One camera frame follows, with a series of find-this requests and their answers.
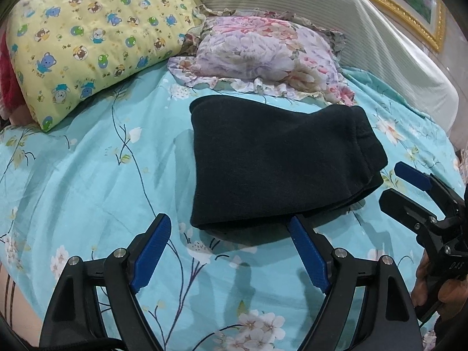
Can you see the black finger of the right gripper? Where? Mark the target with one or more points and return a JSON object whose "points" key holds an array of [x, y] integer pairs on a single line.
{"points": [[405, 211]]}

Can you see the person's right hand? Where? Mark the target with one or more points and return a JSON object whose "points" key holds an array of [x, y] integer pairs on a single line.
{"points": [[452, 295]]}

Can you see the white striped padded headboard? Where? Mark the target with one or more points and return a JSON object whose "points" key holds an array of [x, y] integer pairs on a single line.
{"points": [[374, 44]]}

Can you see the yellow cartoon bear pillow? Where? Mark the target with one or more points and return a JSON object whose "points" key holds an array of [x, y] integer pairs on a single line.
{"points": [[64, 51]]}

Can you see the red fuzzy blanket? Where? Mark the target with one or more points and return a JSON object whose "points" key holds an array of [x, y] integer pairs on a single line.
{"points": [[11, 95]]}

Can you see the dark navy pants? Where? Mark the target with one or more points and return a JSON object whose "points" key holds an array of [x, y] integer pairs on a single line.
{"points": [[257, 164]]}

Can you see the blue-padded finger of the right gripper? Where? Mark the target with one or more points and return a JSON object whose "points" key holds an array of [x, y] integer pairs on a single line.
{"points": [[442, 194]]}

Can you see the purple pink floral pillow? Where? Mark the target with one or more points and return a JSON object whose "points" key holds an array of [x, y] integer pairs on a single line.
{"points": [[278, 55]]}

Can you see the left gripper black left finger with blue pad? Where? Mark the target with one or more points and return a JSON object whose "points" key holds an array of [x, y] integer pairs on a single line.
{"points": [[74, 320]]}

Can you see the turquoise floral bed sheet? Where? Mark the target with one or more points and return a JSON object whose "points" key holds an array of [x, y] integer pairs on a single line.
{"points": [[100, 177]]}

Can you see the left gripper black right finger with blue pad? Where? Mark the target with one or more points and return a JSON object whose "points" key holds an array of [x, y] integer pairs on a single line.
{"points": [[387, 320]]}

